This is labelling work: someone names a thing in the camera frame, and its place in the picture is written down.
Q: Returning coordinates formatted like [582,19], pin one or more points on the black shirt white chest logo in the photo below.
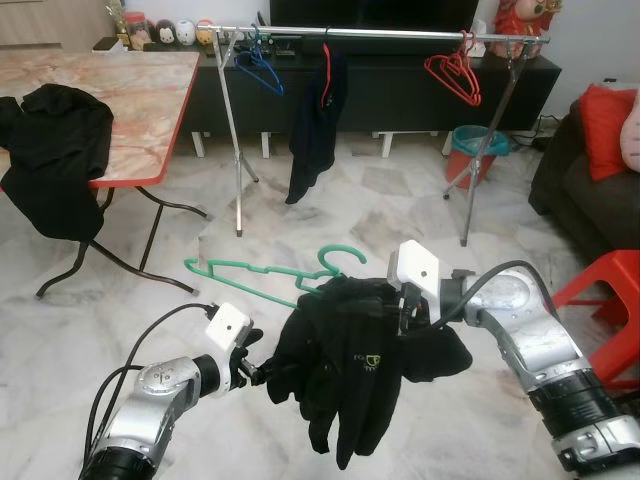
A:
[55,160]

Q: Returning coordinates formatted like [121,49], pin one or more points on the small white box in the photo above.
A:
[106,44]

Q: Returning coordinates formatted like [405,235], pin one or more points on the orange round toy figurine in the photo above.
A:
[205,30]

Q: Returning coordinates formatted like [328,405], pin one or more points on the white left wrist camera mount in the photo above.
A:
[228,325]

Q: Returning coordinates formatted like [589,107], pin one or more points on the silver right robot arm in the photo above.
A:
[540,350]

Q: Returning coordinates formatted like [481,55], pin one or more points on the white round toy figurine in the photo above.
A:
[185,32]

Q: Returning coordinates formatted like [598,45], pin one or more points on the pink marble top table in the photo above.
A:
[140,100]

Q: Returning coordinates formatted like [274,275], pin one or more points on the black television console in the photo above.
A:
[400,85]

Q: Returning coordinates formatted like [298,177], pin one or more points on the red robed figurine statue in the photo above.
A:
[520,25]

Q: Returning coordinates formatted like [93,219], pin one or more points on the pink cat face cushion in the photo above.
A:
[632,135]

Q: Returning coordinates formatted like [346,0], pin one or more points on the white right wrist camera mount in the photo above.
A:
[415,268]

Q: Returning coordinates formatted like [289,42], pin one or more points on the silver metal clothes rack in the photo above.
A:
[400,37]

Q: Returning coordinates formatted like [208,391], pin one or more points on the red plastic stool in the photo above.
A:
[610,290]

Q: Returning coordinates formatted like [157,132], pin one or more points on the black and red hanger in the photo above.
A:
[326,80]

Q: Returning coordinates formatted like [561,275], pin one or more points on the black round toy figurine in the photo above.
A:
[161,35]

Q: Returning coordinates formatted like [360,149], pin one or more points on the gold trophy blue globe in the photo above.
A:
[120,25]

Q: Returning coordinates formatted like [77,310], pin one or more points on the green plastic hanger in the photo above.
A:
[215,265]

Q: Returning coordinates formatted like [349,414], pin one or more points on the black flat television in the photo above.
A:
[370,12]

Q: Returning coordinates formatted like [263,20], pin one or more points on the navy blue shirt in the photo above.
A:
[315,130]

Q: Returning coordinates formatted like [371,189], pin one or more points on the red cushion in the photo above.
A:
[605,130]

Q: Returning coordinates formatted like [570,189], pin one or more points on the red lid jar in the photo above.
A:
[138,32]

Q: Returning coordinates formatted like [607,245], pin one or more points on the red plastic hanger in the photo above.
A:
[474,95]
[437,68]

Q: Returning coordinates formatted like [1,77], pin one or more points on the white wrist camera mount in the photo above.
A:
[228,325]
[415,268]

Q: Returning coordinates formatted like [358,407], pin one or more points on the dark brown sofa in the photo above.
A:
[590,210]

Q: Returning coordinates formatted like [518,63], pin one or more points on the orange bin with teal bag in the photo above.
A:
[465,165]

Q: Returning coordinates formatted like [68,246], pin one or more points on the blue plastic hanger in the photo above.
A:
[275,85]

